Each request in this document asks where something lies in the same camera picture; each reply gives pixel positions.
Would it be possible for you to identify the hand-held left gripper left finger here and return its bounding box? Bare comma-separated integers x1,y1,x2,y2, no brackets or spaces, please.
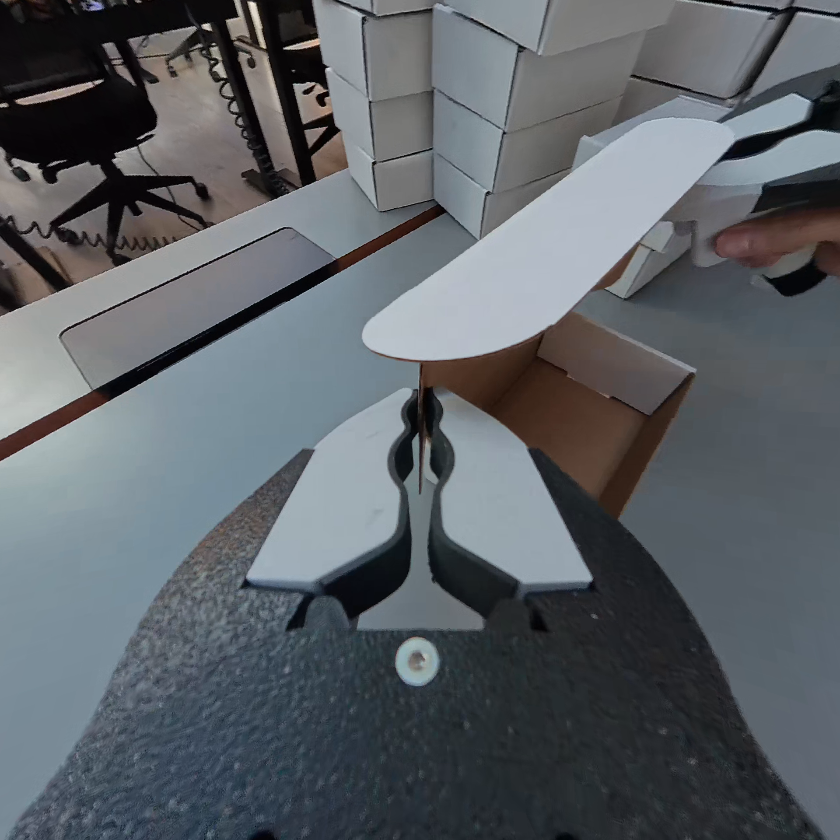
244,387,422,619

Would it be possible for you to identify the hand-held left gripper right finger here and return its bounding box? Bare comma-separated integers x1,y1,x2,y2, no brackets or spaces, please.
427,387,595,622

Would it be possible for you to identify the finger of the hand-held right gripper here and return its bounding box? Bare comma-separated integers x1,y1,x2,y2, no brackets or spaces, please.
704,130,840,193
721,93,818,165

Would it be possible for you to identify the white cardboard box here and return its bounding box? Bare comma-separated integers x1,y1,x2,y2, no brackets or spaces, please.
361,118,736,519

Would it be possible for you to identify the person's right hand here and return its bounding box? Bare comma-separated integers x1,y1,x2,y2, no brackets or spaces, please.
714,209,840,277

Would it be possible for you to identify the stack of white closed cartons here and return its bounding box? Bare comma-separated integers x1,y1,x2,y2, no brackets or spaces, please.
311,0,840,299

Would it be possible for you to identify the black office chair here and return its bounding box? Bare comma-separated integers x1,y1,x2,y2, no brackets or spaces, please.
163,16,258,78
0,39,214,249

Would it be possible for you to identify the grey cable cover panel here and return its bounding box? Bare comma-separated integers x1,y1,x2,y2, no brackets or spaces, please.
59,226,340,392

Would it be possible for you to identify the black coiled cable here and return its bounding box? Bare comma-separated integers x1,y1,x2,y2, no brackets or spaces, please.
197,26,280,181
0,213,194,265

